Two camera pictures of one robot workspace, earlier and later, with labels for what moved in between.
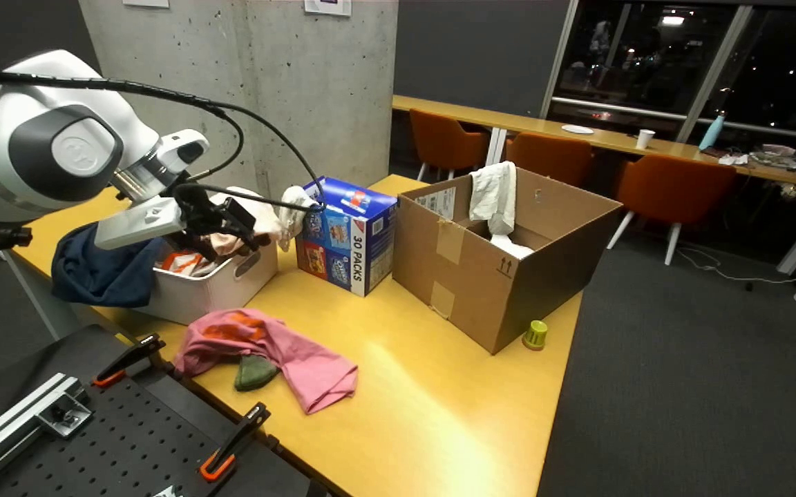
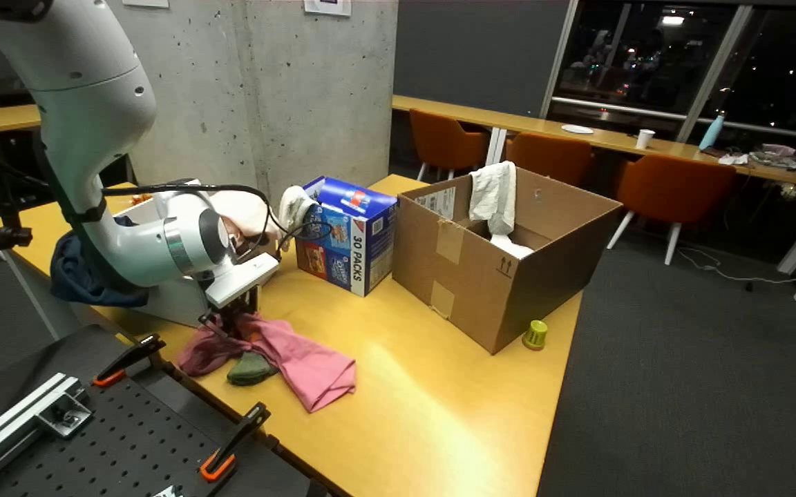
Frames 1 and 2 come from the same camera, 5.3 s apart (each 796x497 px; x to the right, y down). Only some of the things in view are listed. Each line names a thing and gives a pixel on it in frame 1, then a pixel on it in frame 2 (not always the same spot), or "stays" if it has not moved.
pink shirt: x=233 y=335 stays
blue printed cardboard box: x=345 y=239 stays
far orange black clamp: x=142 y=352 stays
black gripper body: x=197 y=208 -> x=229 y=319
